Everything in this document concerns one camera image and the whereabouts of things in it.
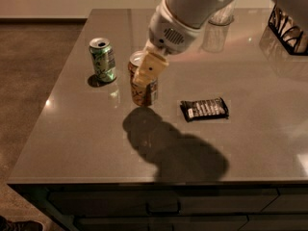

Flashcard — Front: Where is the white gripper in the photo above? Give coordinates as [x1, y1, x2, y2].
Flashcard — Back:
[133, 0, 201, 88]

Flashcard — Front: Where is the orange soda can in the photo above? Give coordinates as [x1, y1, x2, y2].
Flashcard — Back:
[128, 51, 158, 107]

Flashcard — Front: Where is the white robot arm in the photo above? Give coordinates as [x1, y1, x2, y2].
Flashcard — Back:
[133, 0, 308, 87]

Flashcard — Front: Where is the green soda can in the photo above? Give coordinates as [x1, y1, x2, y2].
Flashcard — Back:
[89, 38, 116, 83]

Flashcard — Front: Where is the clear straw holder cup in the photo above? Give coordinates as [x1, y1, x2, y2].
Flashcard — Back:
[201, 3, 235, 53]

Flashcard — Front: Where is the black snack bar wrapper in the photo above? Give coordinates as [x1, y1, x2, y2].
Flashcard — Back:
[180, 97, 229, 122]

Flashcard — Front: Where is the dark cabinet drawer front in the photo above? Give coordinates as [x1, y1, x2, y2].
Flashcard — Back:
[48, 189, 277, 217]

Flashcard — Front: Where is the lower dark drawer front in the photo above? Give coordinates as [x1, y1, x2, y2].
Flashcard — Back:
[74, 216, 247, 231]

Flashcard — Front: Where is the right dark drawer front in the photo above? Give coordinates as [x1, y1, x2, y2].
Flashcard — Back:
[264, 187, 308, 213]

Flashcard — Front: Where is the dark shoe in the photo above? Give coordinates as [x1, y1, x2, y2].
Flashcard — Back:
[0, 216, 44, 231]

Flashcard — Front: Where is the black wire basket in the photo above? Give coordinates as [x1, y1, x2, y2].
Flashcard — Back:
[268, 6, 308, 56]

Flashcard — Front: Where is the black drawer handle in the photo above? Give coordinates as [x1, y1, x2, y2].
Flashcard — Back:
[145, 200, 181, 216]

